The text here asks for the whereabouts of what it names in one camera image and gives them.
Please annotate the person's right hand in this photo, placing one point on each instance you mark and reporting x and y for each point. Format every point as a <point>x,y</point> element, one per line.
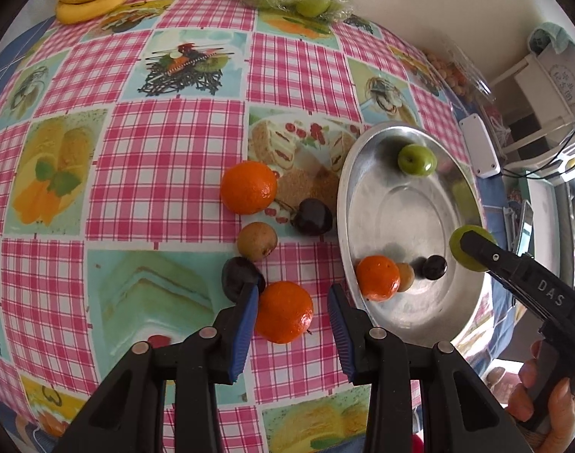
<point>521,401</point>

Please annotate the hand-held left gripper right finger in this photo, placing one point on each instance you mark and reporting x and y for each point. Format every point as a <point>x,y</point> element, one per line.
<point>339,335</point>

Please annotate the white chair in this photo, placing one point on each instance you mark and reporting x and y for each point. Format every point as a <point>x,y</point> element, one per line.
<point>523,75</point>

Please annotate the round green apple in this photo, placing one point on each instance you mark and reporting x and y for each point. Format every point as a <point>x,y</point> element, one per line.
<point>415,160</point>

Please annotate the dark purple plum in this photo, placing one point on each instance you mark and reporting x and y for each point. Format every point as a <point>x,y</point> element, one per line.
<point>433,267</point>
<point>313,217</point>
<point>238,276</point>

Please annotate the small brown longan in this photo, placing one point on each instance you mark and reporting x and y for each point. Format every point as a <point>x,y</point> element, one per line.
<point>406,277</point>

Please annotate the clear plastic clamshell container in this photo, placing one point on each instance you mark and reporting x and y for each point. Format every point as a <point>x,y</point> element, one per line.
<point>476,85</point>

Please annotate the white plastic box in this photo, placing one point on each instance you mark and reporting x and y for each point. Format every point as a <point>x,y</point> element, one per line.
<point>478,146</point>

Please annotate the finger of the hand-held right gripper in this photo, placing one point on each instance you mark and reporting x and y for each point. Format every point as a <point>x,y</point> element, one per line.
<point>485,255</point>

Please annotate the pile of brown longans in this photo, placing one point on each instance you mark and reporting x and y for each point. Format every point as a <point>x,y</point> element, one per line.
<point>450,75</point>

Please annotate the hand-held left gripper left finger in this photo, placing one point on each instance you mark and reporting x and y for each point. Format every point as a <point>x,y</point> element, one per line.
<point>245,332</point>

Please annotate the grey flat device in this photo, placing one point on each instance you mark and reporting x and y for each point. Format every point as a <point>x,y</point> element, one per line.
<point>523,226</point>

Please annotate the pale green cloth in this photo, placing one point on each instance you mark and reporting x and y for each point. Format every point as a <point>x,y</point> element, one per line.
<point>551,37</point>

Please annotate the round metal bowl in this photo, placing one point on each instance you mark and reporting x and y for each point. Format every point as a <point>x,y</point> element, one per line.
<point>410,217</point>

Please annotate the orange tangerine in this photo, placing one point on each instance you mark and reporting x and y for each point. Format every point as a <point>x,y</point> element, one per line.
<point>377,277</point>
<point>287,314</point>
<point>248,188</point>

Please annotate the oblong green mango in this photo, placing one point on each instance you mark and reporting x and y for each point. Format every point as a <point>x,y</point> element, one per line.
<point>466,263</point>

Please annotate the pink checkered tablecloth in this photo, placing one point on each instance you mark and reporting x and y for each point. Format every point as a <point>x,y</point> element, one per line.
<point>164,151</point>

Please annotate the brown kiwi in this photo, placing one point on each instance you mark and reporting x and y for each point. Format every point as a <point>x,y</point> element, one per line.
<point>257,241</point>

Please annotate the pale green box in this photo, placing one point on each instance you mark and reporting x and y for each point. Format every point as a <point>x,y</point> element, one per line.
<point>547,212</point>

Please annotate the white printed bucket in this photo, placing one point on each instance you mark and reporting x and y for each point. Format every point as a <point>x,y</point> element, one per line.
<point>563,85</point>

